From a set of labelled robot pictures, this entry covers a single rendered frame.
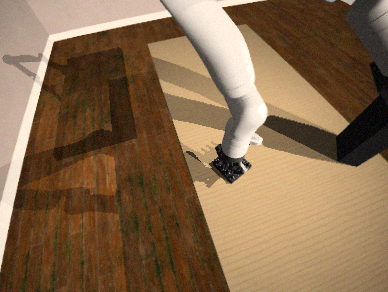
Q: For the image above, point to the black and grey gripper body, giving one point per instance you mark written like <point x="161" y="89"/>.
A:
<point x="235" y="161"/>

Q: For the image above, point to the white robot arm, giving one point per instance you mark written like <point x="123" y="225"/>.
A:
<point x="224" y="52"/>

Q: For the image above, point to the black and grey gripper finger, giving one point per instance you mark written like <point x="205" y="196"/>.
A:
<point x="240" y="170"/>
<point x="218" y="150"/>

